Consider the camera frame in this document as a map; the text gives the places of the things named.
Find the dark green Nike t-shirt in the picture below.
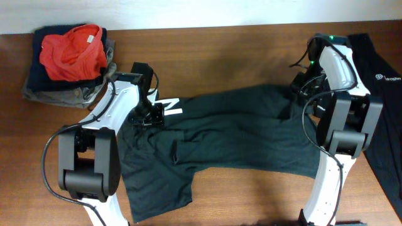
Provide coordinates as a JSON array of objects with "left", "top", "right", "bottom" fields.
[{"left": 117, "top": 84, "right": 320, "bottom": 222}]

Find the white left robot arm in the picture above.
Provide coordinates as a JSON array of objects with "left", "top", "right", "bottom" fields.
[{"left": 58, "top": 62, "right": 164, "bottom": 225}]

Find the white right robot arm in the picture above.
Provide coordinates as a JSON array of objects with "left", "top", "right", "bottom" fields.
[{"left": 291, "top": 33, "right": 383, "bottom": 225}]

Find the grey folded garment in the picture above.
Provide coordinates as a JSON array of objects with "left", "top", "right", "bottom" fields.
[{"left": 21, "top": 39, "right": 117, "bottom": 109}]

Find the black garment with white logo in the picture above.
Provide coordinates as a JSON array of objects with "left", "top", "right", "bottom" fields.
[{"left": 348, "top": 33, "right": 401, "bottom": 218}]

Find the red folded garment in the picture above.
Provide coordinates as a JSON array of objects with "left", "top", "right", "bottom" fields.
[{"left": 39, "top": 24, "right": 107, "bottom": 82}]

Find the navy folded garment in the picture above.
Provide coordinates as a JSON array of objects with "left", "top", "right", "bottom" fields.
[{"left": 27, "top": 24, "right": 104, "bottom": 92}]

